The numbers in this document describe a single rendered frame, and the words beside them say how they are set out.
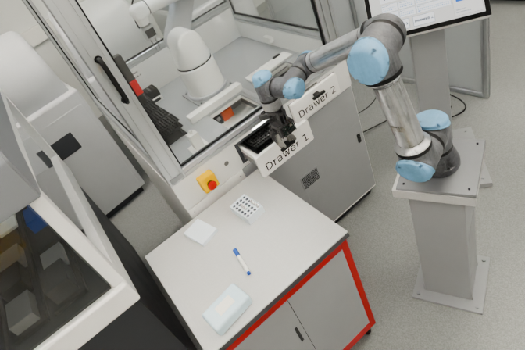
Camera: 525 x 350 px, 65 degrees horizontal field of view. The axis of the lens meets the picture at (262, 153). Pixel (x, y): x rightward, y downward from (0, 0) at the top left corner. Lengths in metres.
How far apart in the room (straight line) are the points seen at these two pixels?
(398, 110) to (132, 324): 1.27
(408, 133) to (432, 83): 1.09
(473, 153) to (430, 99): 0.83
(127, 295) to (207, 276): 0.29
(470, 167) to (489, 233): 0.84
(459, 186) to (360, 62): 0.63
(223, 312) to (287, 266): 0.27
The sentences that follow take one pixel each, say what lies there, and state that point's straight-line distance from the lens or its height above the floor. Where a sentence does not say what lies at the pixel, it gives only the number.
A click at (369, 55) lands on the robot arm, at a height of 1.38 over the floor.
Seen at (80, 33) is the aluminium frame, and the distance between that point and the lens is 1.48.
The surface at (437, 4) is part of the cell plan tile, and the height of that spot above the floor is 1.04.
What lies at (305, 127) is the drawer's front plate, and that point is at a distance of 1.79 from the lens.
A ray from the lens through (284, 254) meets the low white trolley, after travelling 1.54.
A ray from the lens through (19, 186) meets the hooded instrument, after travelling 1.31.
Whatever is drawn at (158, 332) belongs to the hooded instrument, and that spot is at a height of 0.53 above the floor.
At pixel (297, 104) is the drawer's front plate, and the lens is 1.93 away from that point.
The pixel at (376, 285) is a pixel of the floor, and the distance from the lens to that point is 2.29.
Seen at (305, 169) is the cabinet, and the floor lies 0.54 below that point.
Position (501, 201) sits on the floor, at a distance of 2.58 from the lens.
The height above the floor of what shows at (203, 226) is 0.78.
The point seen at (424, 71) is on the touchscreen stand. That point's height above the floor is 0.68.
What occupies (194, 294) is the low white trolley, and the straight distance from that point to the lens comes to 1.60.
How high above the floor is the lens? 1.94
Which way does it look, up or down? 37 degrees down
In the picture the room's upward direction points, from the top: 25 degrees counter-clockwise
